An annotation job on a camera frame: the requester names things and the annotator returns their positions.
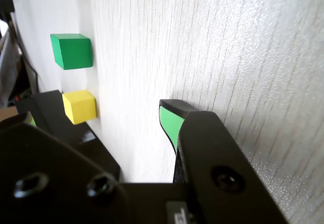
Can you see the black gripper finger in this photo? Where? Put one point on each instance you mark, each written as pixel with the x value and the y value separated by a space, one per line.
pixel 215 158
pixel 38 171

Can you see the yellow wooden cube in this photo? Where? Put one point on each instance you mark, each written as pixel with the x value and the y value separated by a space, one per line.
pixel 79 107

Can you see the green wooden cube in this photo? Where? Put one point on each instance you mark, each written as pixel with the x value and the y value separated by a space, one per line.
pixel 73 52

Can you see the black cardboard box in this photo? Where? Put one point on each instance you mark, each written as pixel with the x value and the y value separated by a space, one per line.
pixel 50 112

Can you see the brown cardboard object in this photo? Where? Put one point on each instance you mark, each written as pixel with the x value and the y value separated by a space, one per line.
pixel 7 114

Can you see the black background object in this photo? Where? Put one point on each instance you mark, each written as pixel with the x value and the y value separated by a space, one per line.
pixel 5 6

